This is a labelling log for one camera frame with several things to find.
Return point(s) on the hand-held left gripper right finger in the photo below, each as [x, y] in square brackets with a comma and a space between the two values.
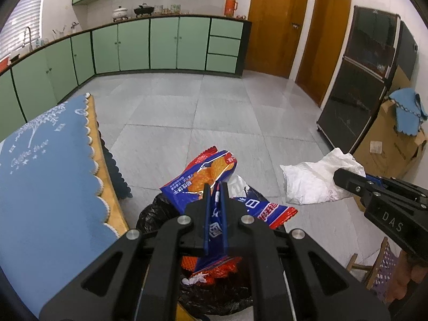
[224, 214]

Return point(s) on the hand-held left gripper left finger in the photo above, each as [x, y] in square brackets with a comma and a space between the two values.
[207, 214]

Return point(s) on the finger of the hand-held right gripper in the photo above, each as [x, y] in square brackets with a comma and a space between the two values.
[351, 182]
[376, 180]

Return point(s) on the blue biscuit packet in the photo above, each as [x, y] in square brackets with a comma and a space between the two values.
[197, 180]

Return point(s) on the white tissue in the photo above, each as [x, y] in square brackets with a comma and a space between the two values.
[311, 180]

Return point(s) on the black trash bag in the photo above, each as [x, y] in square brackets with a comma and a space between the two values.
[157, 214]

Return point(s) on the red mesh net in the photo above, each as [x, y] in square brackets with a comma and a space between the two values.
[217, 273]

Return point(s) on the person's right hand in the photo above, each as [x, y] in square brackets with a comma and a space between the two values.
[403, 274]

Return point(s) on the cardboard box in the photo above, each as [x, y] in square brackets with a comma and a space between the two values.
[391, 147]

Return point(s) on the wooden stool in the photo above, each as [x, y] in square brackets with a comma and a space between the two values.
[384, 267]

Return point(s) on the blue cloth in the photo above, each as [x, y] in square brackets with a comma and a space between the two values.
[408, 110]

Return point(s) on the black refrigerator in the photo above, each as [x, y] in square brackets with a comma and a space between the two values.
[361, 83]

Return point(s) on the wooden table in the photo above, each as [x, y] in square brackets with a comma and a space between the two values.
[110, 194]

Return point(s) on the wooden door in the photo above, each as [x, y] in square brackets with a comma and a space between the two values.
[274, 23]
[324, 40]

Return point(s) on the blue printed tablecloth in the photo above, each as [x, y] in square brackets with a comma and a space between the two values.
[43, 180]

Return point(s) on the green base cabinets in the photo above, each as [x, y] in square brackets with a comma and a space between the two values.
[133, 43]

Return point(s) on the red thermos flask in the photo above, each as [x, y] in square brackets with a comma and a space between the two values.
[229, 5]

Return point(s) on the black wok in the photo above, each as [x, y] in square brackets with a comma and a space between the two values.
[143, 10]

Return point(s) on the white cooking pot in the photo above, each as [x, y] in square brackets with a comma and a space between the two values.
[119, 13]

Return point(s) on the metal sink faucet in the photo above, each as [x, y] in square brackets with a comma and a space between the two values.
[27, 36]

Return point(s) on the window blinds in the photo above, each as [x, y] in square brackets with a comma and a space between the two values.
[23, 20]

